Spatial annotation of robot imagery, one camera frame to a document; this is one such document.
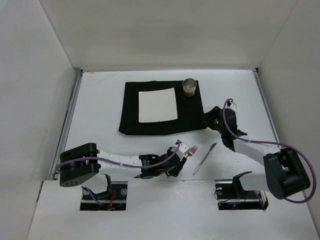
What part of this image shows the silver knife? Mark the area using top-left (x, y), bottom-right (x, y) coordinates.
top-left (192, 142), bottom-right (217, 176)

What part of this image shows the black cloth placemat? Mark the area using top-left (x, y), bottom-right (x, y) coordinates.
top-left (118, 80), bottom-right (206, 136)

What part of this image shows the copper fork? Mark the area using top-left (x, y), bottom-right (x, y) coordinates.
top-left (187, 145), bottom-right (198, 157)

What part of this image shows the silver metal cup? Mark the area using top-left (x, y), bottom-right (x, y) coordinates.
top-left (182, 78), bottom-right (197, 97)

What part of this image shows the white square plate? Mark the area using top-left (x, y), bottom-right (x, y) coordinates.
top-left (138, 88), bottom-right (178, 123)

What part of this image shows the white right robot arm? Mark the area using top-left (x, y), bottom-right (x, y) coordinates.
top-left (201, 106), bottom-right (317, 203)

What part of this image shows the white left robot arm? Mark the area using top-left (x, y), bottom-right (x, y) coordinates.
top-left (56, 141), bottom-right (191, 190)

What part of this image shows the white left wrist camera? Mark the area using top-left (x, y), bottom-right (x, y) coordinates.
top-left (171, 142), bottom-right (191, 160)

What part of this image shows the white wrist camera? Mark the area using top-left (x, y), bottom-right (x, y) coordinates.
top-left (171, 142), bottom-right (191, 160)
top-left (226, 100), bottom-right (238, 112)

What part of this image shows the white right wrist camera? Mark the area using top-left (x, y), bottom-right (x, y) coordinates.
top-left (226, 100), bottom-right (238, 112)

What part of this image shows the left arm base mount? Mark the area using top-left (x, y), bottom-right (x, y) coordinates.
top-left (79, 181), bottom-right (128, 212)

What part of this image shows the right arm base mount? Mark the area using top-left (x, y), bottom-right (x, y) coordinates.
top-left (214, 181), bottom-right (269, 211)

